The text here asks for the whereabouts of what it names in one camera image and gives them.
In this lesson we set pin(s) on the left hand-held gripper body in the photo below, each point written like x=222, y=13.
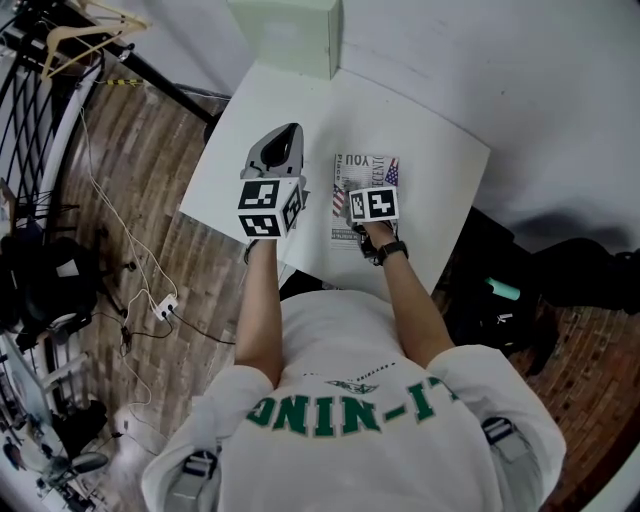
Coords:
x=260, y=210

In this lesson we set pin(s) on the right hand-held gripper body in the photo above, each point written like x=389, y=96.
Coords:
x=375, y=204

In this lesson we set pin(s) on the printed flag cover book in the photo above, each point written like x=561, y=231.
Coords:
x=360, y=172

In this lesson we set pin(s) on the person's left forearm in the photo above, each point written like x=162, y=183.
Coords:
x=260, y=315

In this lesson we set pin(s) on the person's right forearm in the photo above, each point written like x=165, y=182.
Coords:
x=410, y=305

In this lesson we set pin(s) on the black wristwatch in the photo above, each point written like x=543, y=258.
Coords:
x=392, y=250

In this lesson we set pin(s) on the white table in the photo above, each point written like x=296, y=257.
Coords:
x=270, y=100

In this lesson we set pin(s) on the white power strip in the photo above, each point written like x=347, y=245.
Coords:
x=166, y=307

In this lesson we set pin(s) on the teal bottle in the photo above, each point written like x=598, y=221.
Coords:
x=504, y=289

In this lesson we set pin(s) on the black backpack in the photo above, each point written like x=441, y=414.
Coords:
x=480, y=320

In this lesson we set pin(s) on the black coat stand pole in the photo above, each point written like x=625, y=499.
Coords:
x=165, y=85

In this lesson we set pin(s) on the pale green box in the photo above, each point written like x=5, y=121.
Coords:
x=290, y=35

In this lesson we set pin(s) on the yellow and black tape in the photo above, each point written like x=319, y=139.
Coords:
x=125, y=82

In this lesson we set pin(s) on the black office chair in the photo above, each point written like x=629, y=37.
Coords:
x=45, y=280

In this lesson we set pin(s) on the wooden clothes hanger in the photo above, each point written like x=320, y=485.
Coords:
x=95, y=30

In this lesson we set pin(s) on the black metal railing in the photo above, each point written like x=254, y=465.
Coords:
x=25, y=125

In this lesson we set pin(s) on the white t-shirt with green print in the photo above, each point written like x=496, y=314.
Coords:
x=350, y=475

